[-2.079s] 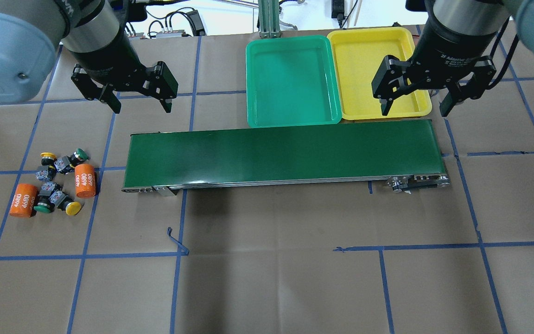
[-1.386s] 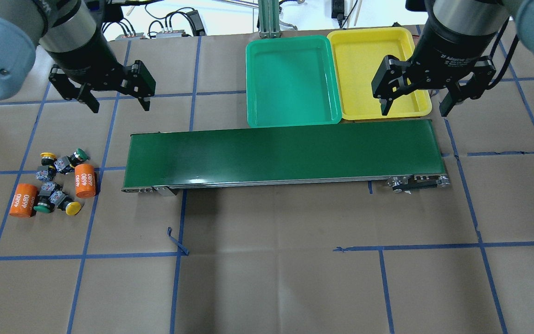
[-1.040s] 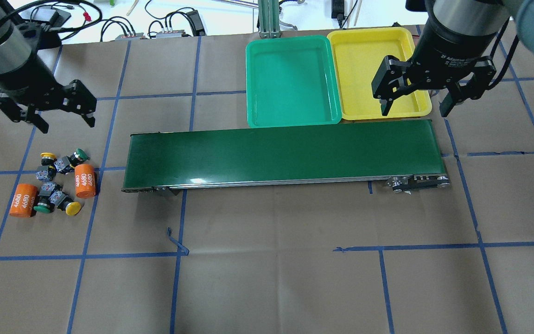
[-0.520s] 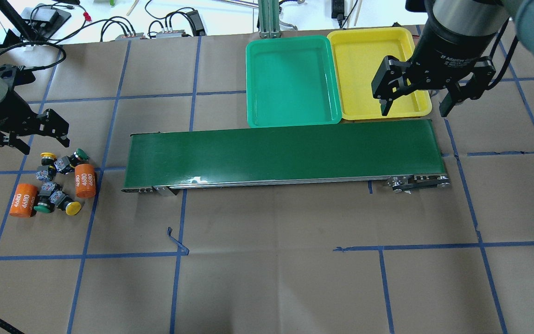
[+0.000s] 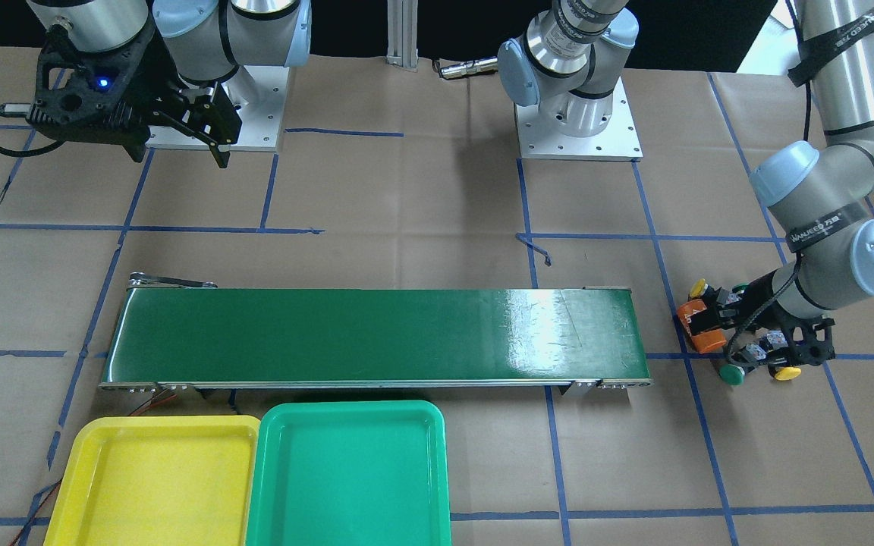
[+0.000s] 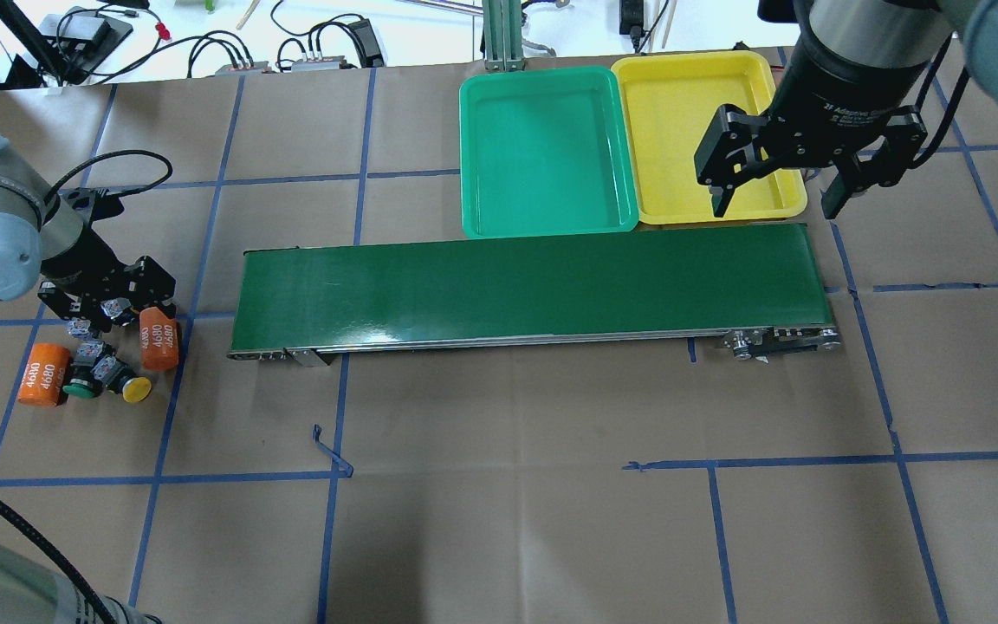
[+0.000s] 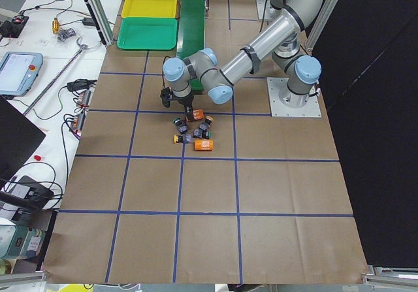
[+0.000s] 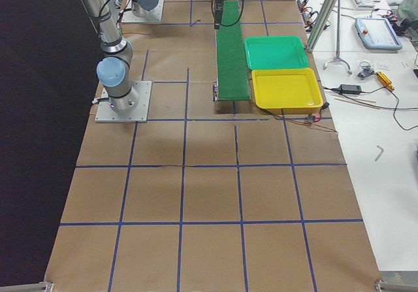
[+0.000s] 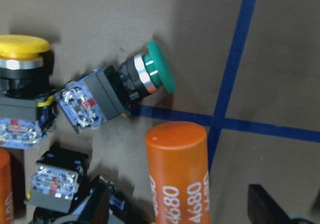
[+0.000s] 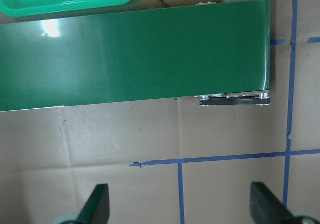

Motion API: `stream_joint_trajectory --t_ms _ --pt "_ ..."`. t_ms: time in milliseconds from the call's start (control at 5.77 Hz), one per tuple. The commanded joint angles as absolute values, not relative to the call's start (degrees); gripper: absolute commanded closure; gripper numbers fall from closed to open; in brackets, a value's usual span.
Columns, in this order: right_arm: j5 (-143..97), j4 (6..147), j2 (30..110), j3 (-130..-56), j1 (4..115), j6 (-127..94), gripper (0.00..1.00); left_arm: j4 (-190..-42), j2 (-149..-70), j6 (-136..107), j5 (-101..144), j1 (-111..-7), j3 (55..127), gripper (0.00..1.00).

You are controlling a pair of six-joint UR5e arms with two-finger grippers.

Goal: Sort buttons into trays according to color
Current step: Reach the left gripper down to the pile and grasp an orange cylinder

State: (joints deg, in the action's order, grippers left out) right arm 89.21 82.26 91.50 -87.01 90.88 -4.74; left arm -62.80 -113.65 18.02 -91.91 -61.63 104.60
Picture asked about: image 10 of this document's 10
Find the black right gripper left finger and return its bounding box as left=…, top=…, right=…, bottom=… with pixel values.
left=76, top=183, right=110, bottom=224

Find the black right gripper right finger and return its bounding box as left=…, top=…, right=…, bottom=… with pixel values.
left=249, top=181, right=291, bottom=223

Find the green conveyor belt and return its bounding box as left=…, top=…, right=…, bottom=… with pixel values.
left=0, top=0, right=271, bottom=111

